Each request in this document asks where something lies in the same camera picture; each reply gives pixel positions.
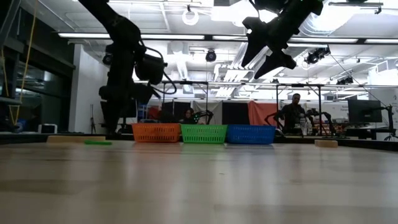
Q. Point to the tan wooden block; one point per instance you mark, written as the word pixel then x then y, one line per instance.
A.
pixel 326 143

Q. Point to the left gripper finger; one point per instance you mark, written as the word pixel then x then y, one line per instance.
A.
pixel 112 118

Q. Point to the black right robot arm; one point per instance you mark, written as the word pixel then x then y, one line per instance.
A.
pixel 311 4

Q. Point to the blue plastic basket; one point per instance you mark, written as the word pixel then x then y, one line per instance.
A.
pixel 250 134

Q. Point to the person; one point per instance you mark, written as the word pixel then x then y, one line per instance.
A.
pixel 292 116
pixel 188 117

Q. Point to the green plastic basket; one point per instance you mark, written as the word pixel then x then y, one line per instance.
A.
pixel 203 133

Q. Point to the orange cloth curtain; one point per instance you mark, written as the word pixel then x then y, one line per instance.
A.
pixel 259 112

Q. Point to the black panel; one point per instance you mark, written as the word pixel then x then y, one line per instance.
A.
pixel 172 112
pixel 234 113

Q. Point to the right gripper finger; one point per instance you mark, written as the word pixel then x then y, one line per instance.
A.
pixel 257 37
pixel 280 60

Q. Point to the background black robot arm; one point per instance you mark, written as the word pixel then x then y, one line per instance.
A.
pixel 203 114
pixel 325 119

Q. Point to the black monitor on arm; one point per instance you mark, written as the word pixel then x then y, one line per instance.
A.
pixel 364 111

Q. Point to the blue bin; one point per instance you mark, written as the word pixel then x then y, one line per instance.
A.
pixel 143 110

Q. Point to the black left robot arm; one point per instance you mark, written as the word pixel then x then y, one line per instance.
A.
pixel 121 34

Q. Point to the wide tan rubber band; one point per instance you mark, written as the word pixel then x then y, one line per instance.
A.
pixel 68 138

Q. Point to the black overhead camera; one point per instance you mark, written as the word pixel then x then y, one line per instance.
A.
pixel 317 55

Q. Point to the overhead light bar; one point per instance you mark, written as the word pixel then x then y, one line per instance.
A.
pixel 186 37

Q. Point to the black round spotlight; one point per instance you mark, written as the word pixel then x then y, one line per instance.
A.
pixel 107 59
pixel 211 56

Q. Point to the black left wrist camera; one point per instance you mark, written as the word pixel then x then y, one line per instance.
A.
pixel 150 69

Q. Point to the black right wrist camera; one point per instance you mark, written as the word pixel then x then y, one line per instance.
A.
pixel 267 6

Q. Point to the black tripod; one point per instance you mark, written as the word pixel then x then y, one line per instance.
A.
pixel 391 124

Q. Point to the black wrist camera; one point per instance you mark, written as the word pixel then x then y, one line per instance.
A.
pixel 150 69
pixel 267 6

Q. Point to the orange plastic basket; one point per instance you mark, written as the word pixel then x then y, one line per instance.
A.
pixel 155 133

